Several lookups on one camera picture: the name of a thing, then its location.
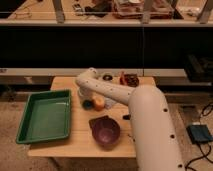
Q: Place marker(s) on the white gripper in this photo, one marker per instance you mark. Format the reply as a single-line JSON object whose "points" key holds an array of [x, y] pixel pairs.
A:
{"points": [[84, 94]]}

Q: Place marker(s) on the green sponge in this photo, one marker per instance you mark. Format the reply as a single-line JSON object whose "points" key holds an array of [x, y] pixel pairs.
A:
{"points": [[87, 104]]}

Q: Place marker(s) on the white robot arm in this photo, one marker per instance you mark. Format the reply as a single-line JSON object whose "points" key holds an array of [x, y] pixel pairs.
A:
{"points": [[155, 139]]}

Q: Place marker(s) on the orange fruit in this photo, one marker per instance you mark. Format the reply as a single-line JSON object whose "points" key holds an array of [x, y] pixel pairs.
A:
{"points": [[99, 103]]}

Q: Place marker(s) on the grey cloth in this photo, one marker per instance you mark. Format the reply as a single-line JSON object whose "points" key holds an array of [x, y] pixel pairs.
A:
{"points": [[109, 103]]}

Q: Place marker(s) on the white cup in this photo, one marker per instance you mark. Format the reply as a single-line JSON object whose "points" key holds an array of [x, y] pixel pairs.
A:
{"points": [[107, 77]]}

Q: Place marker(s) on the wooden table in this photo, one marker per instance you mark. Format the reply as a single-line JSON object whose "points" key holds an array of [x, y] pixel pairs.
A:
{"points": [[80, 143]]}

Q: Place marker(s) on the dark brown square plate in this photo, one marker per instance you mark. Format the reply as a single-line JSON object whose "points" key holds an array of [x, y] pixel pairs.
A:
{"points": [[94, 120]]}

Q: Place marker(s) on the green plastic tray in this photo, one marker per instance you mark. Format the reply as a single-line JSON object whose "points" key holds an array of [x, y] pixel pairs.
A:
{"points": [[46, 117]]}

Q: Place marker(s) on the purple bowl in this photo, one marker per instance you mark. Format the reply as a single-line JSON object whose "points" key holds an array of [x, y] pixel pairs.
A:
{"points": [[106, 132]]}

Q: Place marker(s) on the red basket with items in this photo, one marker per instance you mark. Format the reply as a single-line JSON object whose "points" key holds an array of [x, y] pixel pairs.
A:
{"points": [[129, 80]]}

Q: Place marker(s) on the black box on shelf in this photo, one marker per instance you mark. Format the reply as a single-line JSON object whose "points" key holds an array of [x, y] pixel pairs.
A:
{"points": [[199, 69]]}

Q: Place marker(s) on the blue foot pedal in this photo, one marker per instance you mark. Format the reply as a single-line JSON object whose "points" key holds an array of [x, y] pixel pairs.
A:
{"points": [[199, 134]]}

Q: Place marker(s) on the black handled knife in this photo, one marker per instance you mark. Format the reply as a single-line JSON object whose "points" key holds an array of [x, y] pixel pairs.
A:
{"points": [[127, 117]]}

